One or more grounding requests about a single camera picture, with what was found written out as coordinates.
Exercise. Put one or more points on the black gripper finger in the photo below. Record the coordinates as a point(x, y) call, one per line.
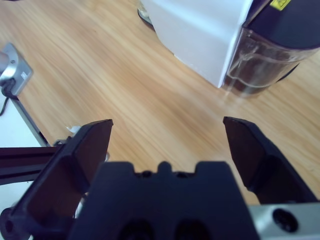
point(265, 170)
point(65, 175)

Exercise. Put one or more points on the white capsule coffee machine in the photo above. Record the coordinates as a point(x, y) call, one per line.
point(195, 32)

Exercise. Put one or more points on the white tape scrap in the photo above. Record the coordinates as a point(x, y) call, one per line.
point(73, 129)

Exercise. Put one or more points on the clear water tank dark lid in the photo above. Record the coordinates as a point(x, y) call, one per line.
point(287, 25)

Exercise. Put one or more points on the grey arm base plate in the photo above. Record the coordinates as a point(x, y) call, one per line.
point(20, 72)

